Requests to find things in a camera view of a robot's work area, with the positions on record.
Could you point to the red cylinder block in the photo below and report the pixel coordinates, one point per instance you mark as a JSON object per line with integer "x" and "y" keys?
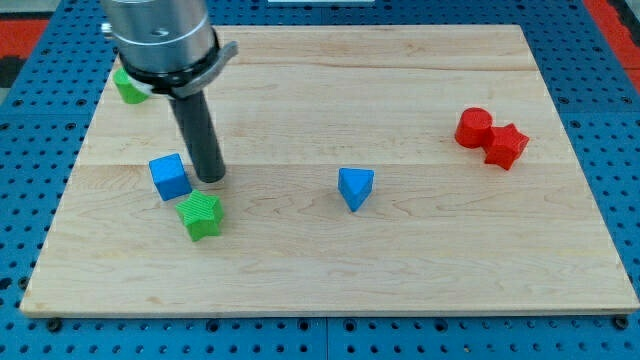
{"x": 473, "y": 127}

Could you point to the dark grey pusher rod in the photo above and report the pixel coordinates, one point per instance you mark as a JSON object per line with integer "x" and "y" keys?
{"x": 198, "y": 132}

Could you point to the blue triangle block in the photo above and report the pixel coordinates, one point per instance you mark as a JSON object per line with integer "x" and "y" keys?
{"x": 355, "y": 185}

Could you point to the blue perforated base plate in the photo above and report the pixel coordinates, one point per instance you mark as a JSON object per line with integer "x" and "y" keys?
{"x": 54, "y": 65}

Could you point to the green star block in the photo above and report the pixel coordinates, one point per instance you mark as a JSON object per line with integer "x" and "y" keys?
{"x": 201, "y": 215}

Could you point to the red star block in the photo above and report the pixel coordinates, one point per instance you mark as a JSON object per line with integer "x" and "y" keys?
{"x": 504, "y": 145}

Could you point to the wooden board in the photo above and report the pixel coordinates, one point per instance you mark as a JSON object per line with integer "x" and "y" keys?
{"x": 441, "y": 234}

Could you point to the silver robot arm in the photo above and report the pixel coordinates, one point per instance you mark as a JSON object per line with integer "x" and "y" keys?
{"x": 170, "y": 48}

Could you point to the blue cube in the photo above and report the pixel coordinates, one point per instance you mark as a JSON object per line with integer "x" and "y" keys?
{"x": 169, "y": 177}

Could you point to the green cylinder block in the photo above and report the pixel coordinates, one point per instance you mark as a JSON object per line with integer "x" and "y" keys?
{"x": 129, "y": 93}

